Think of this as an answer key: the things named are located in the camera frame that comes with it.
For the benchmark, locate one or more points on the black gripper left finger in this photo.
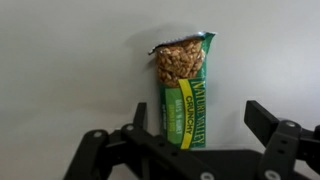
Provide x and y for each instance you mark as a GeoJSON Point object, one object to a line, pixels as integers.
{"type": "Point", "coordinates": [148, 157]}

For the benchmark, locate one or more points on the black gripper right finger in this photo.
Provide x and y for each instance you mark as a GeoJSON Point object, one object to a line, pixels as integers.
{"type": "Point", "coordinates": [285, 142]}

